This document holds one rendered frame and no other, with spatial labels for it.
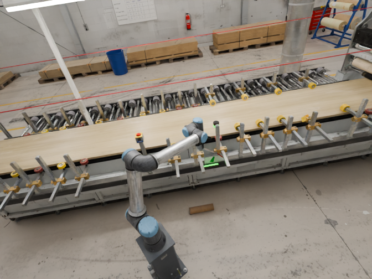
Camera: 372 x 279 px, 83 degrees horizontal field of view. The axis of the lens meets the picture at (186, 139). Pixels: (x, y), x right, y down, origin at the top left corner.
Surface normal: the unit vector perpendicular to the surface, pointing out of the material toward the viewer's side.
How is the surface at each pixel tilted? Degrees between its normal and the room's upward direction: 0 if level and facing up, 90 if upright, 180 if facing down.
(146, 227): 5
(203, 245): 0
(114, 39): 90
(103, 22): 90
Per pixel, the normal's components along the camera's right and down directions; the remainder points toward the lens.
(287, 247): -0.12, -0.78
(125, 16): 0.12, 0.61
